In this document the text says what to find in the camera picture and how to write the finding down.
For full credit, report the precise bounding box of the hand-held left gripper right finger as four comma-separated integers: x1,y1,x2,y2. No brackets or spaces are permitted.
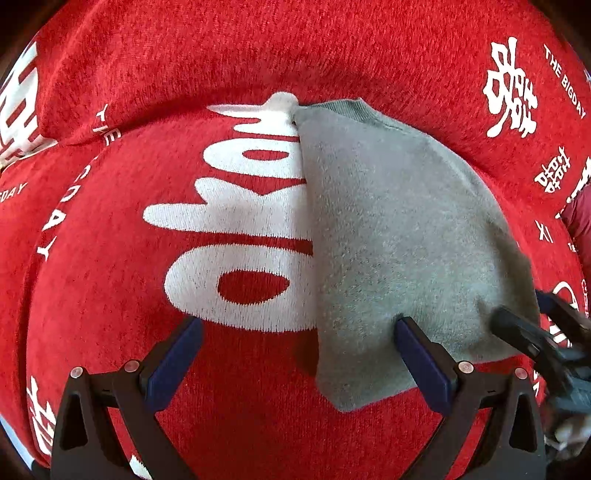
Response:
393,315,548,480

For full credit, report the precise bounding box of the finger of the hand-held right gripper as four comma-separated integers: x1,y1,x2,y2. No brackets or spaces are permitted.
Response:
536,290,591,337
490,307,573,370

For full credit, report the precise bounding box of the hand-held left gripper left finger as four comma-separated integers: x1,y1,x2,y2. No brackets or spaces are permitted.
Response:
50,315,205,480

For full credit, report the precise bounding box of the grey knit sweater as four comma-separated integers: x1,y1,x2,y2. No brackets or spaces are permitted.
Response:
291,98,541,413

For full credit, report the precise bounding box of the person's right hand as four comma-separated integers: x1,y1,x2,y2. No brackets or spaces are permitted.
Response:
547,413,585,455

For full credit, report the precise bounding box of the dark red cloth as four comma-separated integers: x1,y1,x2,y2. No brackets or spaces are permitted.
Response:
560,182,591,252

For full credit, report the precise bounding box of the red printed blanket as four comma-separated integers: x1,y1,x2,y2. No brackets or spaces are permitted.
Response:
0,0,591,480

